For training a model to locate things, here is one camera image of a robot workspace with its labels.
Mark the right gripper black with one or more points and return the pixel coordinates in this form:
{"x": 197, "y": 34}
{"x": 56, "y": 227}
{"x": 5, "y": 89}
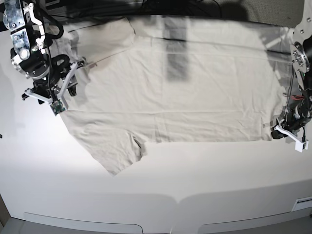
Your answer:
{"x": 58, "y": 69}

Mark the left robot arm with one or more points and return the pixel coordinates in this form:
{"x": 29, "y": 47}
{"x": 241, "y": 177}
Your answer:
{"x": 301, "y": 53}

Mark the light beige T-shirt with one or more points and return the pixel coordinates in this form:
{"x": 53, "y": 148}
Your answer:
{"x": 172, "y": 79}

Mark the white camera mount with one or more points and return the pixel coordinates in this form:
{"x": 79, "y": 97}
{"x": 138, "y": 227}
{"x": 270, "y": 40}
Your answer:
{"x": 300, "y": 144}
{"x": 57, "y": 104}

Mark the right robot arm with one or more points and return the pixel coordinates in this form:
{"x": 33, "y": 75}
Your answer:
{"x": 32, "y": 32}

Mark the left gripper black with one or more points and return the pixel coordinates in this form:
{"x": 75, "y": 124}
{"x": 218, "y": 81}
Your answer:
{"x": 297, "y": 114}

